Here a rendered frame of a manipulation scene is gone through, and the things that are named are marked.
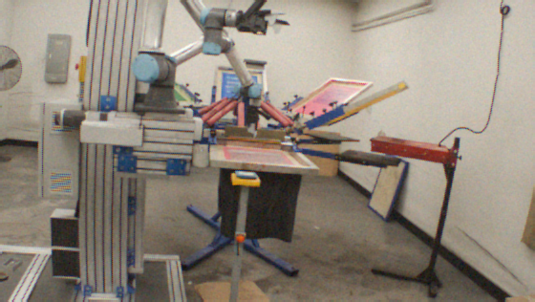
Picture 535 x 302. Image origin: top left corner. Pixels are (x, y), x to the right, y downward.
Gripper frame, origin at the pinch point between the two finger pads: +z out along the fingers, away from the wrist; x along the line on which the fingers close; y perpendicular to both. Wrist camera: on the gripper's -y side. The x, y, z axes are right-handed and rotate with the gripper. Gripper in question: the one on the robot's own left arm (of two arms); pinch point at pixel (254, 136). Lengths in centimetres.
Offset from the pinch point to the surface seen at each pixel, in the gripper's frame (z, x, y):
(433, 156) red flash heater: 0, 18, -126
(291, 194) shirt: 24, 55, -18
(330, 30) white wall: -138, -409, -155
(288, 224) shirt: 42, 55, -18
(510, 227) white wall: 47, 34, -200
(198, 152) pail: 82, -372, 41
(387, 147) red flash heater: -1, 1, -96
